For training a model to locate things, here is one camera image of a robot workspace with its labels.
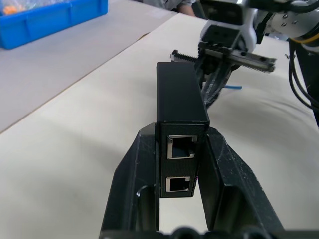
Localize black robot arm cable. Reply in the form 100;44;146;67
287;39;319;111

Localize clear plastic bags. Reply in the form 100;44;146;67
0;0;74;11

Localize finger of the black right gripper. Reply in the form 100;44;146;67
202;65;234;107
194;62;213;88

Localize blue plastic bin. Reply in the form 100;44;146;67
0;0;110;50

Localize orange small parts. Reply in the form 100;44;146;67
2;5;20;16

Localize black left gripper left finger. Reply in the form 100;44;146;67
99;122;160;234

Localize person's bare hand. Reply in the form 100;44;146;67
177;3;197;17

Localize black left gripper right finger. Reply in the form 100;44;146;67
198;127;285;231

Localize person in grey clothing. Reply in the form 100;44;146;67
163;0;200;12

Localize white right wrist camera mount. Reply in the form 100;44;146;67
200;0;258;53

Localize black robot body panel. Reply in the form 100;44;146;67
296;44;319;130

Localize yellow robot cable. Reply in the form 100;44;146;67
290;31;319;45

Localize white table cover sheet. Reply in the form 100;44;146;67
0;10;319;239

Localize small black network box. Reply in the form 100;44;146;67
156;61;211;199

